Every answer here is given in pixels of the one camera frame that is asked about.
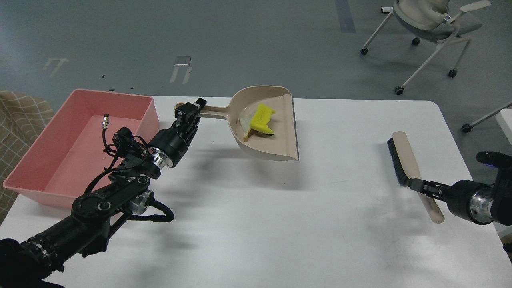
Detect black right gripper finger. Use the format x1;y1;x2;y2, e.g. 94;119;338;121
408;185;448;201
408;178;451;192

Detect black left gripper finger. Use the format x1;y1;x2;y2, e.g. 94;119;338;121
194;97;207;119
174;102;200;130

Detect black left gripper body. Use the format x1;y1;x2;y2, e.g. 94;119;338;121
148;122;199;167

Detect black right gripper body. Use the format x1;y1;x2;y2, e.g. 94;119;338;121
444;180;494;225

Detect beige hand brush black bristles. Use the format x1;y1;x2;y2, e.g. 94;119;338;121
387;131;445;224

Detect beige scrap strip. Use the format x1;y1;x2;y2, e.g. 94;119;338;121
238;113;256;142

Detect yellow sponge piece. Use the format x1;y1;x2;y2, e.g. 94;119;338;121
249;104;276;135

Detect beige plastic dustpan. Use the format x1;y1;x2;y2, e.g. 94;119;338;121
176;85;300;162

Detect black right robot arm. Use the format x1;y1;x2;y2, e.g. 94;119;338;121
405;151;512;226

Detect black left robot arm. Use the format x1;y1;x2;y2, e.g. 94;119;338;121
0;98;207;288

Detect pink plastic bin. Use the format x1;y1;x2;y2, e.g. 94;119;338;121
3;89;160;208

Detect beige checkered cloth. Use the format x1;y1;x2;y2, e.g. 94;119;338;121
0;90;54;224

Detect white office chair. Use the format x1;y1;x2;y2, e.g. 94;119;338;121
360;0;492;95

